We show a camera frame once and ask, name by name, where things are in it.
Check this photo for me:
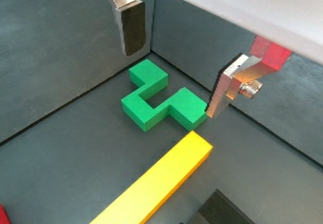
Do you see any green zigzag block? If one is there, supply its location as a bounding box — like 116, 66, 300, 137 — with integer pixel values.
121, 60, 207, 131

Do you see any black object at bottom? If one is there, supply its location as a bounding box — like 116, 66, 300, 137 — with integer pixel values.
187, 190, 255, 224

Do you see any red block behind finger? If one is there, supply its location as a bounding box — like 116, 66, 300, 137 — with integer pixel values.
249, 36, 291, 71

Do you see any long yellow block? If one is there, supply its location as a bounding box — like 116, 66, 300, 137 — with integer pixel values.
89, 131, 213, 224

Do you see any gripper 1 metal left finger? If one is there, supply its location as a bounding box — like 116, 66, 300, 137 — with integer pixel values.
109, 0, 147, 56

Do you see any gripper 1 metal right finger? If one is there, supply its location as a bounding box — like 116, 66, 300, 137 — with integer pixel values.
205, 54, 275, 117

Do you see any red object bottom left corner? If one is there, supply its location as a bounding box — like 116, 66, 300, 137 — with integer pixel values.
0, 204, 10, 224

